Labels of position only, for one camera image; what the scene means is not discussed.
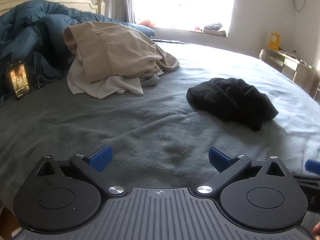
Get grey bed blanket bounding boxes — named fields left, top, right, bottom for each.
left=1, top=42, right=319, bottom=208

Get orange item on sill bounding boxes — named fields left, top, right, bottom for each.
left=139, top=20, right=155, bottom=28

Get black t-shirt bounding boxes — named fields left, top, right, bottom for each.
left=186, top=77, right=278, bottom=132

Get blue duvet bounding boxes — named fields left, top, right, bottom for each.
left=1, top=0, right=159, bottom=99

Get grey curtain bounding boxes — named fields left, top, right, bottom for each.
left=109, top=0, right=136, bottom=23

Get white low cabinet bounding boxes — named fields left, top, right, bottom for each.
left=259, top=49, right=319, bottom=99

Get beige clothes pile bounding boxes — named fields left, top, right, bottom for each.
left=63, top=22, right=180, bottom=99

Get yellow box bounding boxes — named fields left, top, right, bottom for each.
left=268, top=33, right=281, bottom=50

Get clothes on window sill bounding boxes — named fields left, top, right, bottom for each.
left=203, top=23, right=227, bottom=37

